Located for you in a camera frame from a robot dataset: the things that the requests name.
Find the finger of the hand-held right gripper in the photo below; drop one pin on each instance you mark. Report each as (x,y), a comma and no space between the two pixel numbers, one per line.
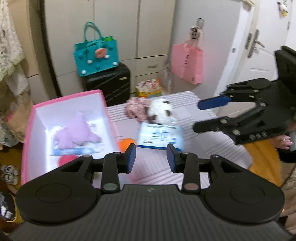
(214,103)
(208,127)

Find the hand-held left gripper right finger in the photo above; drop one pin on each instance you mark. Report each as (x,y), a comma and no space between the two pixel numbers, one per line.
(172,160)

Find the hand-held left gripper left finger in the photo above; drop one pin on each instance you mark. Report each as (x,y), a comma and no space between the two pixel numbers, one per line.
(131,158)

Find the orange ball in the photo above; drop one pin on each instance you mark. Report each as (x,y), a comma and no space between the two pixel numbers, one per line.
(126,143)

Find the tissue pack blue print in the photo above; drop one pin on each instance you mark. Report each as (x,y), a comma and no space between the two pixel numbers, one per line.
(159,135)

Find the floral scrunchie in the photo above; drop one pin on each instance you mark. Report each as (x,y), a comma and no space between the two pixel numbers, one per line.
(136,107)

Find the white panda plush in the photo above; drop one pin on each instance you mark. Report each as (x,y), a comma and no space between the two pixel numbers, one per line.
(159,110)

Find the pink cardboard box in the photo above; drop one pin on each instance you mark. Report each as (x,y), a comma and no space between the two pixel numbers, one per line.
(97,111)

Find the purple plush toy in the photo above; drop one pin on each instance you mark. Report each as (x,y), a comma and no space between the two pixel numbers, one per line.
(78,132)

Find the red fluffy plush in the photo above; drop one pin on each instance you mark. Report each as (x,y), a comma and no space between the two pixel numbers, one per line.
(67,160)

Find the tissue pack with barcode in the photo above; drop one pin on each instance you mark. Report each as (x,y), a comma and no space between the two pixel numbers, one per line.
(64,151)

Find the person's right hand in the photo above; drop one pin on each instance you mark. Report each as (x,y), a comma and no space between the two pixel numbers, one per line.
(283,143)

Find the pink paper bag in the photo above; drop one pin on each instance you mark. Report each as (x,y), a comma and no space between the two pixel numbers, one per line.
(187,62)

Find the clear plastic bag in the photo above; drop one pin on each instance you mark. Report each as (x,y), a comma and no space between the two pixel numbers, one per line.
(165,78)

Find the colourful snack box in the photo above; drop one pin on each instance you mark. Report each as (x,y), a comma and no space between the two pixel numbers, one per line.
(149,91)

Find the black suitcase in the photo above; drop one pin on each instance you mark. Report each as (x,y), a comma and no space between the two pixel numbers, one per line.
(111,85)

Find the person's fluffy beige garment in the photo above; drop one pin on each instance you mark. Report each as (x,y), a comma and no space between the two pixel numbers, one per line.
(290,192)

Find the light wooden wardrobe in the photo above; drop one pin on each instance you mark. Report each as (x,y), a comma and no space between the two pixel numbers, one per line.
(150,27)

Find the teal tote bag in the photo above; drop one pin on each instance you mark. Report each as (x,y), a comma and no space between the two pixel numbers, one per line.
(92,62)

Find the light wooden cabinet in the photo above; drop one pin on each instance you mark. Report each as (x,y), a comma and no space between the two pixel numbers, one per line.
(35,46)

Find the black metal clothes rack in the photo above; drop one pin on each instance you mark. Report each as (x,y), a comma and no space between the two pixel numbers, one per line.
(46,34)

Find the fluffy white robe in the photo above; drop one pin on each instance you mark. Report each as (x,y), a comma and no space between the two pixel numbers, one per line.
(11,46)

